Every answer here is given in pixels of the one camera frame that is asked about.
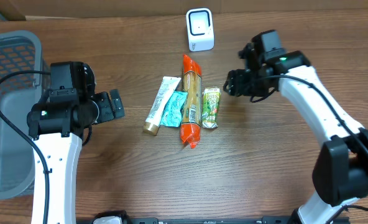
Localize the orange biscuit pack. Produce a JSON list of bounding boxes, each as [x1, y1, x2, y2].
[[180, 54, 202, 149]]

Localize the green tea drink pouch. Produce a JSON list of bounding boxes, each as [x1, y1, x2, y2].
[[201, 87, 221, 129]]

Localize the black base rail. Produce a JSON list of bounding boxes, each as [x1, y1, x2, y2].
[[75, 216, 351, 224]]

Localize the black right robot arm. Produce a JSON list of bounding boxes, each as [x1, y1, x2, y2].
[[223, 30, 368, 223]]

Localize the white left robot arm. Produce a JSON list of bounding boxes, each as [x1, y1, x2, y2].
[[27, 62, 124, 223]]

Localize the white tube with gold cap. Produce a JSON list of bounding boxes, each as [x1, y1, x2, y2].
[[143, 77, 181, 136]]

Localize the grey plastic basket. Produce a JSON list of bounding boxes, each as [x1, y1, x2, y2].
[[0, 30, 50, 200]]

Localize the white barcode scanner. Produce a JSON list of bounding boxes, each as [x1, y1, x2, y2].
[[186, 7, 214, 52]]

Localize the teal snack packet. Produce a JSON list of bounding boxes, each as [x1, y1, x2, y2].
[[160, 91, 188, 128]]

